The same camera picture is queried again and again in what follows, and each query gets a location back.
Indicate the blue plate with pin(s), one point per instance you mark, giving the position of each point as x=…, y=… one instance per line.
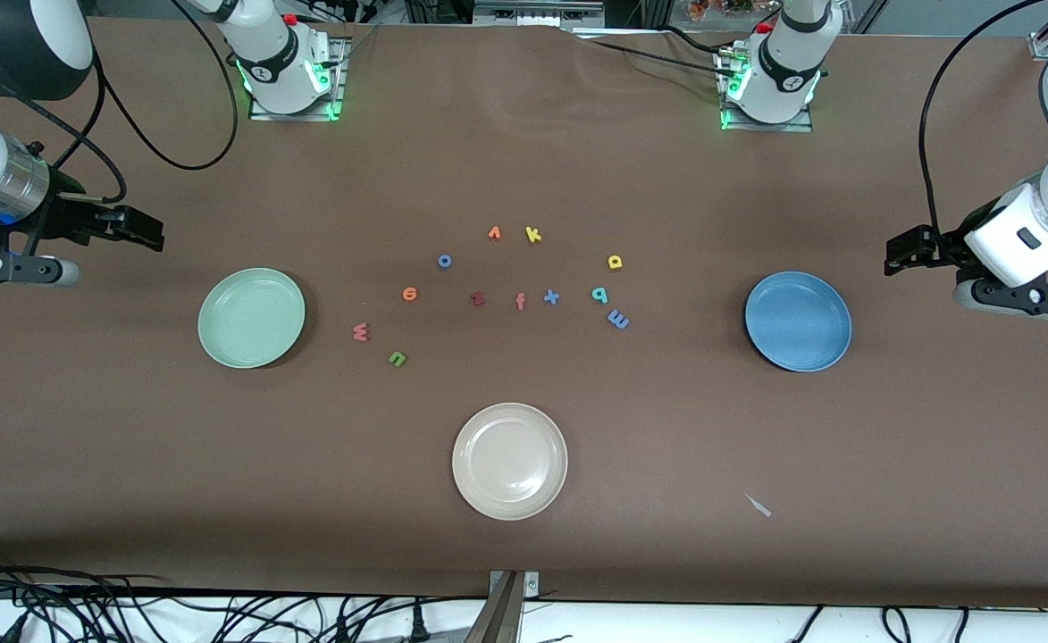
x=798, y=321

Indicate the orange background clutter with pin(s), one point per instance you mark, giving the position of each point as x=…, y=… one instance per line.
x=720, y=7

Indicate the silver clamp bracket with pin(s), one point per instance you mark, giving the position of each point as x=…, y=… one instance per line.
x=532, y=583

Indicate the brown table cover mat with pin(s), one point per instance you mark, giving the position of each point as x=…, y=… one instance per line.
x=130, y=464

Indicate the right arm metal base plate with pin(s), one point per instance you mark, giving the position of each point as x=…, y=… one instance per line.
x=341, y=89

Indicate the small white paper scrap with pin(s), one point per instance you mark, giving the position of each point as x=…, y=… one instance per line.
x=758, y=505

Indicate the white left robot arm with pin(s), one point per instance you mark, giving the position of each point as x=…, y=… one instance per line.
x=783, y=71

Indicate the black power plug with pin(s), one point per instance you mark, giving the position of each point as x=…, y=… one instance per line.
x=416, y=622

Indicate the teal foam letter p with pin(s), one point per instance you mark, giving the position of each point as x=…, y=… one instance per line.
x=605, y=296

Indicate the pink foam letter w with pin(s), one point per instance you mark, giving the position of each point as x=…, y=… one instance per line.
x=361, y=334

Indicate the silver aluminium rail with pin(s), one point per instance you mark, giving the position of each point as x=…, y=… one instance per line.
x=537, y=11

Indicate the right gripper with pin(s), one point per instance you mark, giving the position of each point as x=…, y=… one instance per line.
x=66, y=217

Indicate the beige plate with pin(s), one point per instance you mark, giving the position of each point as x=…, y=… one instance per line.
x=509, y=461

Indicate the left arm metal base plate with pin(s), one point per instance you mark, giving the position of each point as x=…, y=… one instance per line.
x=792, y=128

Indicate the green plate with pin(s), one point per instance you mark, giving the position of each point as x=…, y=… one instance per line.
x=251, y=318

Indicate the blue foam letter m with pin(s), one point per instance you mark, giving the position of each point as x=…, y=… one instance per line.
x=618, y=319

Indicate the metal camera post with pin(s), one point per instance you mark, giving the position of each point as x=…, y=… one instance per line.
x=498, y=621

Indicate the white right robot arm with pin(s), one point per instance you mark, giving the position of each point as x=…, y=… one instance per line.
x=5, y=45

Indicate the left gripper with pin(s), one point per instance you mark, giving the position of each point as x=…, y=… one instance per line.
x=946, y=245

